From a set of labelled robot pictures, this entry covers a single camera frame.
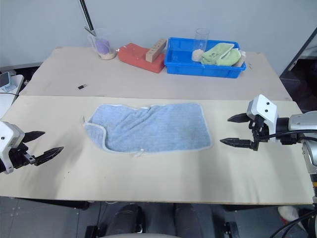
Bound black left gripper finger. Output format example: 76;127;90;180
34;146;65;167
23;130;46;143

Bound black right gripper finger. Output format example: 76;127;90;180
227;113;250;123
219;137;256;149

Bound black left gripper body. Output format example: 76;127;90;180
8;141;36;170

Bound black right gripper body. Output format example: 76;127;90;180
248;115;270;151

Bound green cloth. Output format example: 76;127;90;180
200;42;242;67

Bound light blue towel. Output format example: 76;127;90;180
83;102;214;158

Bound grey white desktop device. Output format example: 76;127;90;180
0;71;16;93

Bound black cabinet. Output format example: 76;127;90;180
279;30;317;115

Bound beige sponge lump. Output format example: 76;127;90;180
191;49;204;61

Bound blue plastic bin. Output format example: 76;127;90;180
164;37;247;79

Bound white red shoe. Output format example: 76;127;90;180
277;205;301;222

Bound clear plastic cup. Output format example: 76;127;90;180
194;28;211;52

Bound dark grey rounded shape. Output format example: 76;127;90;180
108;203;145;236

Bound wooden block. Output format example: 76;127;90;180
145;38;167;63

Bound beige sand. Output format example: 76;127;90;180
99;50;117;60

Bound purple scoop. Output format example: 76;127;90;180
95;37;110;54

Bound clear measuring beaker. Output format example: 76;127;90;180
87;27;117;60

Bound red folded cloth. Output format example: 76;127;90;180
117;43;166;74

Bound black pole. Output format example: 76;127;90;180
78;0;96;36

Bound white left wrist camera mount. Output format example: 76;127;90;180
0;120;26;175

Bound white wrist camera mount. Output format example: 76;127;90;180
0;120;26;175
246;94;279;143

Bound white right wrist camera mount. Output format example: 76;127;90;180
246;94;279;143

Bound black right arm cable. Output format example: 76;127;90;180
259;129;317;141

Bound black table frame bar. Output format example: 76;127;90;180
222;203;309;213
0;195;91;211

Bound black floor cable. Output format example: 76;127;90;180
270;214;317;238

